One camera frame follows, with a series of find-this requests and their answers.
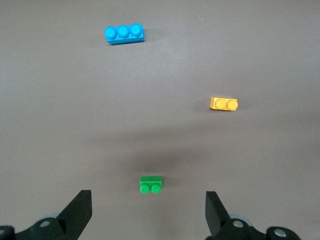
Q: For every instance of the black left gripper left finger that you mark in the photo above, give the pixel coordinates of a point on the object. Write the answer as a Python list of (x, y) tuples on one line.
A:
[(75, 215)]

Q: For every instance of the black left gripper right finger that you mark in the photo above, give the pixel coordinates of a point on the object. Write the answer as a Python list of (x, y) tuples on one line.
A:
[(217, 217)]

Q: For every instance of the yellow two-stud block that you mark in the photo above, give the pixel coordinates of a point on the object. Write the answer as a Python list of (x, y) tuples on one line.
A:
[(222, 104)]

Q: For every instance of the green two-stud block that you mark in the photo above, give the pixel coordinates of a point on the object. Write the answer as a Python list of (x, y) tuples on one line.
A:
[(150, 183)]

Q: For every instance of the blue three-stud block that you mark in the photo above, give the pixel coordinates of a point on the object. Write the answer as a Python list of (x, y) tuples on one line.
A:
[(125, 37)]

